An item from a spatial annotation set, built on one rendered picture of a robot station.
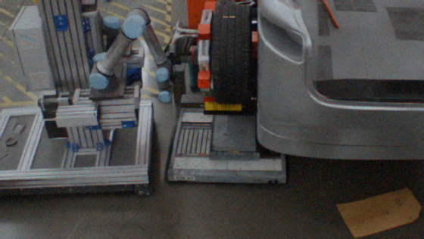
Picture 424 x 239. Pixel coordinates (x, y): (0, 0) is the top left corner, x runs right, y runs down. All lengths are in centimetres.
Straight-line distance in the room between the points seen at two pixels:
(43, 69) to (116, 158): 82
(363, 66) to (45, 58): 199
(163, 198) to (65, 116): 91
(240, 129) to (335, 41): 97
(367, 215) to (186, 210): 121
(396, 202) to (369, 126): 125
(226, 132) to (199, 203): 56
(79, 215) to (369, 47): 223
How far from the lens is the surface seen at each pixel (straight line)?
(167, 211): 362
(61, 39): 340
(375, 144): 274
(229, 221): 353
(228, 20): 330
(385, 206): 372
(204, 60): 327
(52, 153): 393
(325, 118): 255
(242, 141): 378
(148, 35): 310
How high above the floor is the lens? 263
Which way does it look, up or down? 34 degrees down
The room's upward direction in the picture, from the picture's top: 1 degrees counter-clockwise
